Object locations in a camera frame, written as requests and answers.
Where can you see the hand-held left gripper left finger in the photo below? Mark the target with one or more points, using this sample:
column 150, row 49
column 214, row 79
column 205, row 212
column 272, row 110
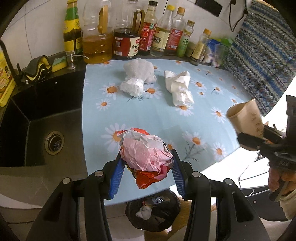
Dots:
column 115, row 178

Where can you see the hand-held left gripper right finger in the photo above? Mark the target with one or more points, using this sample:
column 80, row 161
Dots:
column 179, row 178

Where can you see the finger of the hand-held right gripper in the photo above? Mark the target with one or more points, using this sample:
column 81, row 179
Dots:
column 271, row 132
column 251, row 141

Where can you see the beige plastic cup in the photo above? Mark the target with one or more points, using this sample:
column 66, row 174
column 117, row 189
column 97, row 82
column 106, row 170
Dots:
column 247, row 118

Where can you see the clear cup with blue print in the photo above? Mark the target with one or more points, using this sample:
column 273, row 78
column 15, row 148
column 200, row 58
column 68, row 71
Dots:
column 159, row 199

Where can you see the pink red wrapper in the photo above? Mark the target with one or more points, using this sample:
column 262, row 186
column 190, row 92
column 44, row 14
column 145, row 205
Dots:
column 143, row 153

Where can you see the colorful candy wrapper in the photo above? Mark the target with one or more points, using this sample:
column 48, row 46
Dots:
column 146, row 203

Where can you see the white tissue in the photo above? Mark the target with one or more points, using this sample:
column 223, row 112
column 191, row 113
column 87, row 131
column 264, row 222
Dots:
column 132, row 87
column 143, row 212

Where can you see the black trash bin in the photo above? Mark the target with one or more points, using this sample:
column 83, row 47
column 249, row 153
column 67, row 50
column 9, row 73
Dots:
column 159, row 221

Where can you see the white paper napkin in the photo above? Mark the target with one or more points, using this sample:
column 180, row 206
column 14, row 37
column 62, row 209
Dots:
column 179, row 90

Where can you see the white fluffy towel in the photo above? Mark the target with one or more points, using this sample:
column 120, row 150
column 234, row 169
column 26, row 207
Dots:
column 138, row 69

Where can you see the person's right forearm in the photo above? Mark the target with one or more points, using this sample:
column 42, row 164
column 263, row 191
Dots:
column 289, row 206

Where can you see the person's right hand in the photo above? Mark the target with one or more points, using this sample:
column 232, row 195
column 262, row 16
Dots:
column 275, row 180

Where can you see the light blue daisy tablecloth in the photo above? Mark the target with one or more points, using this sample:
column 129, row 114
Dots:
column 161, row 120

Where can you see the blue patterned curtain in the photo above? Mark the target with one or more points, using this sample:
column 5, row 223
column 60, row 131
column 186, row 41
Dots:
column 259, row 58

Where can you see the black sink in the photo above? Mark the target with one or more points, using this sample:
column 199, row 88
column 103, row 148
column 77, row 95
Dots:
column 46, row 109

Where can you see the green plastic bag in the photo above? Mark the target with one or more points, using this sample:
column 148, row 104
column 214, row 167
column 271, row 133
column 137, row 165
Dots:
column 227, row 41

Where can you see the small yellow cap oil bottle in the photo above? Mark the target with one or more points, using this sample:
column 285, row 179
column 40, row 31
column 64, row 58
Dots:
column 198, row 49

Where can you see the green label oil bottle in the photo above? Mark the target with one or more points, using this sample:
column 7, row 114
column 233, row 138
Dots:
column 185, row 42

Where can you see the metal soap dispenser pump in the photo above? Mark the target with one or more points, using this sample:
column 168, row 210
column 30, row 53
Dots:
column 70, row 60

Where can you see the yellow green sponge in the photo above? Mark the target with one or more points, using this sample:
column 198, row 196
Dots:
column 59, row 64

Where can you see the gold cap red label bottle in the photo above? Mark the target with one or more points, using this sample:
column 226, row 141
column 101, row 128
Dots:
column 174, row 37

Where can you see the cooking oil jug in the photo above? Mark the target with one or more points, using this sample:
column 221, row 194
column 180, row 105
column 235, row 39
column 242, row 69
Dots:
column 97, row 49

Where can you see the dark soy sauce jug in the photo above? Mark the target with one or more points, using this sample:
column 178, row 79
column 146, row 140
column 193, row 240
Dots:
column 126, row 45

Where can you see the black yellow cloth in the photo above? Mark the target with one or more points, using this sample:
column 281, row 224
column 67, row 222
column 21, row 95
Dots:
column 37, row 69

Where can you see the yellow cap clear bottle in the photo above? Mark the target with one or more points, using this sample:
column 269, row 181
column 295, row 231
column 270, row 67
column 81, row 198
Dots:
column 160, row 38

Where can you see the black power outlet panel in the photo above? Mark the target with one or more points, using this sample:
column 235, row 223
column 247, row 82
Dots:
column 212, row 7

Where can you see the yellow dish soap bottle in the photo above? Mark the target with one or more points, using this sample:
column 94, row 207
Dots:
column 5, row 85

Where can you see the black cap red label bottle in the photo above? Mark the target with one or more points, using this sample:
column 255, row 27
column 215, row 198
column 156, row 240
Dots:
column 148, row 34

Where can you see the green label dark sauce bottle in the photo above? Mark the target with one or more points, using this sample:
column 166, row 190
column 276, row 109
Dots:
column 72, row 30

